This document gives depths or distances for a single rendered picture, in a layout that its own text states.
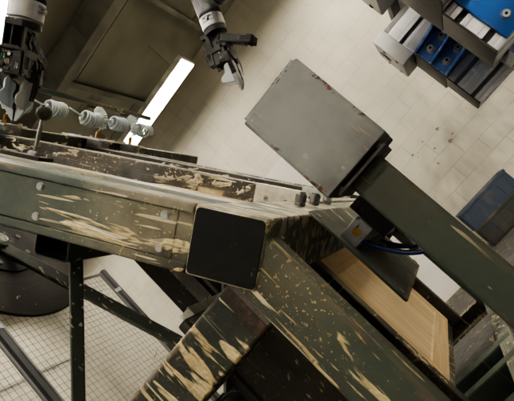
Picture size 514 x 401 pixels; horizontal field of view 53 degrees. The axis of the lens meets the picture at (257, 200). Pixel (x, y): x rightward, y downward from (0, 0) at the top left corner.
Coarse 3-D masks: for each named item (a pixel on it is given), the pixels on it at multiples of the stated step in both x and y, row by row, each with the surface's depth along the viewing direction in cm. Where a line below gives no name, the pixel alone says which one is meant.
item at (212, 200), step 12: (0, 156) 123; (12, 156) 122; (60, 168) 117; (72, 168) 118; (108, 180) 113; (120, 180) 112; (132, 180) 114; (168, 192) 108; (180, 192) 107; (192, 192) 111
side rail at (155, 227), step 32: (0, 160) 92; (0, 192) 91; (32, 192) 89; (64, 192) 87; (96, 192) 85; (128, 192) 82; (160, 192) 86; (32, 224) 89; (64, 224) 87; (96, 224) 85; (128, 224) 83; (160, 224) 81; (192, 224) 79; (128, 256) 82; (160, 256) 81
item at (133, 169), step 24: (0, 120) 168; (24, 144) 166; (48, 144) 163; (96, 168) 157; (120, 168) 154; (144, 168) 152; (168, 168) 149; (240, 192) 142; (264, 192) 139; (288, 192) 137
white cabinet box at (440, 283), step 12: (276, 168) 524; (288, 168) 519; (288, 180) 519; (300, 180) 515; (396, 240) 484; (420, 264) 477; (432, 264) 473; (420, 276) 477; (432, 276) 474; (444, 276) 470; (432, 288) 474; (444, 288) 470; (456, 288) 467; (444, 300) 470
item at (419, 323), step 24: (336, 264) 186; (360, 264) 216; (360, 288) 184; (384, 288) 209; (384, 312) 179; (408, 312) 204; (432, 312) 236; (408, 336) 175; (432, 336) 198; (432, 360) 169
